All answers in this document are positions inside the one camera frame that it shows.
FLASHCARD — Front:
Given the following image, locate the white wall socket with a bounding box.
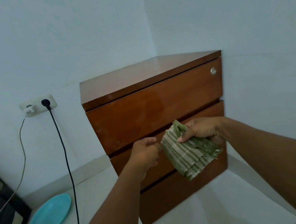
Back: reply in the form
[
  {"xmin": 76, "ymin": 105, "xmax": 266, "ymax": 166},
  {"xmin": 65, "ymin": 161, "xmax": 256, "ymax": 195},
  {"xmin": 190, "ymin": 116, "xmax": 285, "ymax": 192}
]
[{"xmin": 17, "ymin": 93, "xmax": 59, "ymax": 119}]

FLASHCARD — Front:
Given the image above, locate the person's right hand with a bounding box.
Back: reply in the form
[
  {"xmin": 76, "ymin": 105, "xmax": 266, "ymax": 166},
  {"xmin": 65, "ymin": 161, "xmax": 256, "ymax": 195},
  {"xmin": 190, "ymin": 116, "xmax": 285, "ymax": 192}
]
[{"xmin": 174, "ymin": 113, "xmax": 230, "ymax": 151}]

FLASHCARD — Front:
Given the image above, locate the person's left forearm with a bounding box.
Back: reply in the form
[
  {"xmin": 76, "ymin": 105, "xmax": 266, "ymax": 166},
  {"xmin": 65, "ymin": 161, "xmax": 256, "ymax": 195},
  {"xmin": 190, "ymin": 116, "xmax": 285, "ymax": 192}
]
[{"xmin": 56, "ymin": 163, "xmax": 157, "ymax": 224}]

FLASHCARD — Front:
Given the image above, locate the person's right forearm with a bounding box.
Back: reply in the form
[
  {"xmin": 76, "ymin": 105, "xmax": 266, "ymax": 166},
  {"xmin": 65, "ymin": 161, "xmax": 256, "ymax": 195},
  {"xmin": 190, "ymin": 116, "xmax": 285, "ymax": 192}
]
[{"xmin": 217, "ymin": 106, "xmax": 296, "ymax": 224}]

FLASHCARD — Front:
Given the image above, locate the thin grey charger cable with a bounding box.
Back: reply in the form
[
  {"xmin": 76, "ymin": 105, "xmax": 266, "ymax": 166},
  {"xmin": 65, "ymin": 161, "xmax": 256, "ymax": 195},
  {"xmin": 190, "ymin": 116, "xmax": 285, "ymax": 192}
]
[{"xmin": 0, "ymin": 114, "xmax": 44, "ymax": 224}]

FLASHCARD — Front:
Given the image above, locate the brown wooden drawer cabinet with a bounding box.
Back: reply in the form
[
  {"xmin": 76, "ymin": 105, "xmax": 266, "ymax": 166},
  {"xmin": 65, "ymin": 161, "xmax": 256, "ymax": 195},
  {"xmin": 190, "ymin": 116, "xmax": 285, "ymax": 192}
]
[{"xmin": 76, "ymin": 47, "xmax": 245, "ymax": 224}]

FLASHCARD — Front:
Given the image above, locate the person's left hand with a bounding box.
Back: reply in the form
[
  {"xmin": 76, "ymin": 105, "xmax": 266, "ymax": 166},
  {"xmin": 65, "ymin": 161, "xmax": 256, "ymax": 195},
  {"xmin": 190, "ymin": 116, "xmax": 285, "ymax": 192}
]
[{"xmin": 124, "ymin": 136, "xmax": 165, "ymax": 181}]

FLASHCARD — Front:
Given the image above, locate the green striped cleaning cloth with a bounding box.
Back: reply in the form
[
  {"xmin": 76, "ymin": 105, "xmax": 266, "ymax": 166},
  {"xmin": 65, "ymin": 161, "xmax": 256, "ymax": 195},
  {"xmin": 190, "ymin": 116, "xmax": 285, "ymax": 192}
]
[{"xmin": 157, "ymin": 113, "xmax": 227, "ymax": 185}]

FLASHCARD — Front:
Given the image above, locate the brown wooden drawer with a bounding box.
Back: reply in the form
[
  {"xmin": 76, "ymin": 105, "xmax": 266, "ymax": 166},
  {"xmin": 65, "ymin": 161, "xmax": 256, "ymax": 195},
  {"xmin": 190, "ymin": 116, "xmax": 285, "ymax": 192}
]
[
  {"xmin": 104, "ymin": 100, "xmax": 235, "ymax": 195},
  {"xmin": 130, "ymin": 143, "xmax": 237, "ymax": 224}
]

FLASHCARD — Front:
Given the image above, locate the light blue plastic plate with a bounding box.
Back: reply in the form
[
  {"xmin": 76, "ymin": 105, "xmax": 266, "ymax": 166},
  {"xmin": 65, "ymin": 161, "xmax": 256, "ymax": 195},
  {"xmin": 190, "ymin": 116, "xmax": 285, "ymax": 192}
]
[{"xmin": 23, "ymin": 192, "xmax": 76, "ymax": 224}]

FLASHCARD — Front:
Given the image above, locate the black power cable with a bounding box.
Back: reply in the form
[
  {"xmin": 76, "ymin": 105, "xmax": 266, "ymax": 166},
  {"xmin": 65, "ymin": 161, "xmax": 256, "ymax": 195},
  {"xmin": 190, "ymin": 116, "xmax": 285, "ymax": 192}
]
[{"xmin": 41, "ymin": 97, "xmax": 81, "ymax": 224}]

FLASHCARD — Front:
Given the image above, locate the white charger adapter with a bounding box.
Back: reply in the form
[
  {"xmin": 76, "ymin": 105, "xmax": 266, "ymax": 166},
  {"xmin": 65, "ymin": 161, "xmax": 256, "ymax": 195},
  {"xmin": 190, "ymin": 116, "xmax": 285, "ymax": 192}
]
[{"xmin": 23, "ymin": 104, "xmax": 38, "ymax": 116}]

